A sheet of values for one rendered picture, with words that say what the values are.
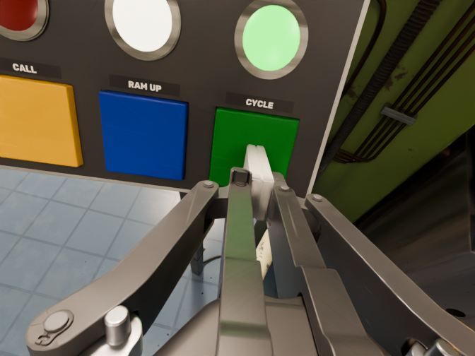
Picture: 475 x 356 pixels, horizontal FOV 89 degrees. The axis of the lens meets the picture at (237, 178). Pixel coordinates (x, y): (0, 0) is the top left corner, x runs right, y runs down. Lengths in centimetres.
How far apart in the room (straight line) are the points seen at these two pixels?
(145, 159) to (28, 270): 122
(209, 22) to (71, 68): 12
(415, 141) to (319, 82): 35
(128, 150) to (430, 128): 47
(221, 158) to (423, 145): 42
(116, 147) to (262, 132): 14
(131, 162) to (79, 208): 123
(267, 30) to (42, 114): 20
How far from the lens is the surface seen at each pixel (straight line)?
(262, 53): 22
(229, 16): 22
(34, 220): 154
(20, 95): 28
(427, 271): 49
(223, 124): 22
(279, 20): 22
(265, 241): 59
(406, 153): 57
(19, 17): 28
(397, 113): 50
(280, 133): 22
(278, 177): 17
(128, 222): 135
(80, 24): 25
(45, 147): 29
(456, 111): 52
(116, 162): 26
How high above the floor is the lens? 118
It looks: 55 degrees down
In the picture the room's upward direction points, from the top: 12 degrees clockwise
